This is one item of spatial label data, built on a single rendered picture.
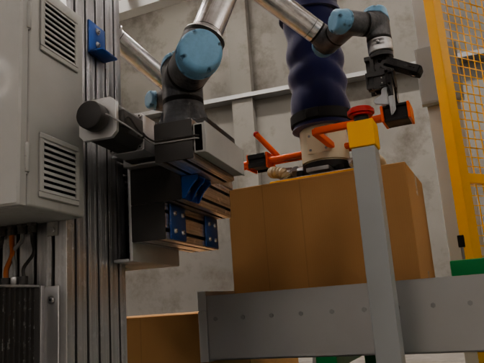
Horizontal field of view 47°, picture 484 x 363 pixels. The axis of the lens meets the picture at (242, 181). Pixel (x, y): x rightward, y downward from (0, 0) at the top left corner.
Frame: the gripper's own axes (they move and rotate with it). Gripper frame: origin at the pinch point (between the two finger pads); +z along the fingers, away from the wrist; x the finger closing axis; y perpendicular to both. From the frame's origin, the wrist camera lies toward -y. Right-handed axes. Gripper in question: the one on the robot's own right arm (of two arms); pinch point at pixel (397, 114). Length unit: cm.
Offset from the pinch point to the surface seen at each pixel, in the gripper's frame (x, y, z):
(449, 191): -121, -4, 5
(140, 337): -5, 97, 60
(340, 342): 9, 22, 64
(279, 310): 9, 39, 54
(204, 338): 10, 64, 61
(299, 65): -15.8, 32.8, -30.5
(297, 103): -17.1, 35.7, -17.1
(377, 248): 26.7, 5.6, 40.6
